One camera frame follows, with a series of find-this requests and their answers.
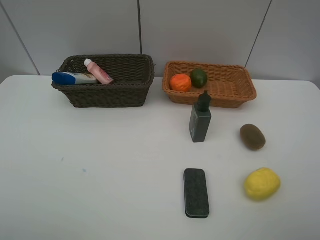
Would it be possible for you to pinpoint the green avocado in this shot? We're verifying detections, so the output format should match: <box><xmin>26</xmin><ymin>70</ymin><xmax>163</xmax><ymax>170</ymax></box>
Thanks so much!
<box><xmin>190</xmin><ymin>68</ymin><xmax>208</xmax><ymax>89</ymax></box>

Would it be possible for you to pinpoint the white bottle blue cap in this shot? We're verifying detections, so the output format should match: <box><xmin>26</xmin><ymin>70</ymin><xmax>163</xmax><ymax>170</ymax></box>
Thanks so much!
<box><xmin>51</xmin><ymin>72</ymin><xmax>100</xmax><ymax>85</ymax></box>

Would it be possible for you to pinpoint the yellow lemon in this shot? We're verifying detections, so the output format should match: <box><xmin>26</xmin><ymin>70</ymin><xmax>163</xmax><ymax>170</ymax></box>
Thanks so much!
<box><xmin>243</xmin><ymin>167</ymin><xmax>281</xmax><ymax>202</ymax></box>

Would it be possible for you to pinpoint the pink bottle white cap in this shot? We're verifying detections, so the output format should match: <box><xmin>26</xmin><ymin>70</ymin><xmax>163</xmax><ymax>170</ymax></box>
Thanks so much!
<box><xmin>84</xmin><ymin>58</ymin><xmax>114</xmax><ymax>85</ymax></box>

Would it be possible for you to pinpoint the dark brown wicker basket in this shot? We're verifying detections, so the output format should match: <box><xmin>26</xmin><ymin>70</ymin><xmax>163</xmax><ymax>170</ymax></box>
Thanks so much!
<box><xmin>51</xmin><ymin>54</ymin><xmax>155</xmax><ymax>108</ymax></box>

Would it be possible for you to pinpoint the grey felt board eraser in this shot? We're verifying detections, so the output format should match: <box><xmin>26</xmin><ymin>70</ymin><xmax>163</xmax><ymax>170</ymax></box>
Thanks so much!
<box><xmin>183</xmin><ymin>168</ymin><xmax>210</xmax><ymax>219</ymax></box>

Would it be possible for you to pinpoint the orange wicker basket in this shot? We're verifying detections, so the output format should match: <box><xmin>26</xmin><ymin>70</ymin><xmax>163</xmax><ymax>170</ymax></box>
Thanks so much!
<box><xmin>162</xmin><ymin>61</ymin><xmax>257</xmax><ymax>109</ymax></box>

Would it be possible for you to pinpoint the dark grey pump bottle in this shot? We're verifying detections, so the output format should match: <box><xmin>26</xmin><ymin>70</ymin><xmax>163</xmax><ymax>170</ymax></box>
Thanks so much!
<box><xmin>189</xmin><ymin>90</ymin><xmax>212</xmax><ymax>143</ymax></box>

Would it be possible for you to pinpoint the brown kiwi fruit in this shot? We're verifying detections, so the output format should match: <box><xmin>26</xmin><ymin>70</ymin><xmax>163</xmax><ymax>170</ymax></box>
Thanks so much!
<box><xmin>239</xmin><ymin>124</ymin><xmax>266</xmax><ymax>151</ymax></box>

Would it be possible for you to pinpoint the orange fruit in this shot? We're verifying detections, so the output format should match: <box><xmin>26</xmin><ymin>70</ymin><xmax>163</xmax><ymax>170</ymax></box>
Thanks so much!
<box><xmin>169</xmin><ymin>74</ymin><xmax>192</xmax><ymax>92</ymax></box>

